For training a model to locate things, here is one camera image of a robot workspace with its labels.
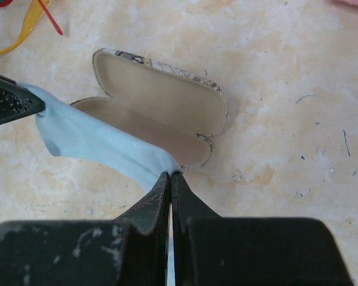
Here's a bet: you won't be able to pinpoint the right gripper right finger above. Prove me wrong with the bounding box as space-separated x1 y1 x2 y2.
171 173 353 285

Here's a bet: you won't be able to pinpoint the folded pink shirt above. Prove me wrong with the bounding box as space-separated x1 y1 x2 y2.
331 0 358 11

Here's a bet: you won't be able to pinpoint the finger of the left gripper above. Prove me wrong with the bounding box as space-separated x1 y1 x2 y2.
0 74 45 125

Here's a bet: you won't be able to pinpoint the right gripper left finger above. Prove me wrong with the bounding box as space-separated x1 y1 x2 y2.
0 173 170 285

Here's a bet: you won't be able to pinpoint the red sunglasses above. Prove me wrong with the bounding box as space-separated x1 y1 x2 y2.
0 0 63 35

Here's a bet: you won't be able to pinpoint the orange sunglasses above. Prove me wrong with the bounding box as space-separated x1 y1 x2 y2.
0 1 51 55

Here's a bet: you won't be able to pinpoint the map print glasses case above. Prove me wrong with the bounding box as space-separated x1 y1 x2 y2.
71 48 228 168

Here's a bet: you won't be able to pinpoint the light blue cloth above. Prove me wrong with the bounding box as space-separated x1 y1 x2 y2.
19 82 183 191

